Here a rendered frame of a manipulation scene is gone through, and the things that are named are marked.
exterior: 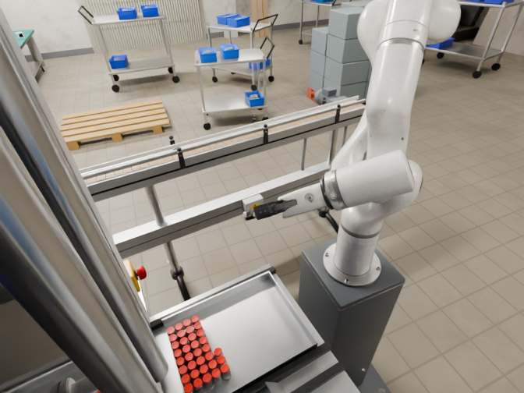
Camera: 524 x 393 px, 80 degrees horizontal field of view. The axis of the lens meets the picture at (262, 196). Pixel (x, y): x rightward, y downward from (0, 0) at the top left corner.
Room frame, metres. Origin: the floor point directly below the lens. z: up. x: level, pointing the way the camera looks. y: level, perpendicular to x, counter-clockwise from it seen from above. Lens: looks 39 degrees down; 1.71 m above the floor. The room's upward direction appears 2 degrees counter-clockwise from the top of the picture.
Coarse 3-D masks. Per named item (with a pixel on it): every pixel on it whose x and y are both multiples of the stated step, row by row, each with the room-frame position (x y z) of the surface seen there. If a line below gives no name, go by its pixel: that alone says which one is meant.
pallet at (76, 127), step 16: (80, 112) 3.88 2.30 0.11; (96, 112) 3.86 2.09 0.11; (112, 112) 3.84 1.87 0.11; (128, 112) 3.82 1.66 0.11; (144, 112) 3.80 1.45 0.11; (160, 112) 3.78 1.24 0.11; (64, 128) 3.44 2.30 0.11; (80, 128) 3.46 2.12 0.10; (96, 128) 3.40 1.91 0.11; (112, 128) 3.42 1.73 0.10; (128, 128) 3.37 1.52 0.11; (144, 128) 3.37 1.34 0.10; (160, 128) 3.43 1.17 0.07
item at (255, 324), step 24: (240, 288) 0.57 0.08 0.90; (264, 288) 0.58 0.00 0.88; (192, 312) 0.50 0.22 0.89; (216, 312) 0.50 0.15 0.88; (240, 312) 0.50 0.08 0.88; (264, 312) 0.50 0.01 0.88; (288, 312) 0.49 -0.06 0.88; (216, 336) 0.43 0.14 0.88; (240, 336) 0.43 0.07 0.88; (264, 336) 0.42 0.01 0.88; (288, 336) 0.42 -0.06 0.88; (312, 336) 0.40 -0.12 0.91; (240, 360) 0.36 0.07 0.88; (264, 360) 0.36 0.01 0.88; (288, 360) 0.35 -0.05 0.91; (240, 384) 0.31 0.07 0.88
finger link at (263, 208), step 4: (264, 204) 0.54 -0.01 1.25; (272, 204) 0.51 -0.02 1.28; (276, 204) 0.51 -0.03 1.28; (256, 208) 0.54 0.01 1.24; (260, 208) 0.53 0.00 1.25; (264, 208) 0.53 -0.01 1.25; (268, 208) 0.53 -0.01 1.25; (256, 212) 0.54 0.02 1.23; (260, 212) 0.53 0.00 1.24; (264, 212) 0.52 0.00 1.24; (268, 212) 0.52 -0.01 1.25; (272, 212) 0.51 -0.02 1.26; (276, 212) 0.50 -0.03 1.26; (256, 216) 0.53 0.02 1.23; (260, 216) 0.53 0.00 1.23; (264, 216) 0.53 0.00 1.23; (268, 216) 0.52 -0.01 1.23
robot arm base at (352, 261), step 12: (348, 240) 0.64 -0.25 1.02; (360, 240) 0.62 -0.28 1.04; (372, 240) 0.62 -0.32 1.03; (336, 252) 0.67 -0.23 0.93; (348, 252) 0.63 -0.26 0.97; (360, 252) 0.62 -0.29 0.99; (372, 252) 0.63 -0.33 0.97; (324, 264) 0.67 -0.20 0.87; (336, 264) 0.66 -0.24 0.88; (348, 264) 0.63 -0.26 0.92; (360, 264) 0.62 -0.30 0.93; (372, 264) 0.66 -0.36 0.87; (336, 276) 0.62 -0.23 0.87; (348, 276) 0.62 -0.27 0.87; (360, 276) 0.62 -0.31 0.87; (372, 276) 0.61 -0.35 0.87
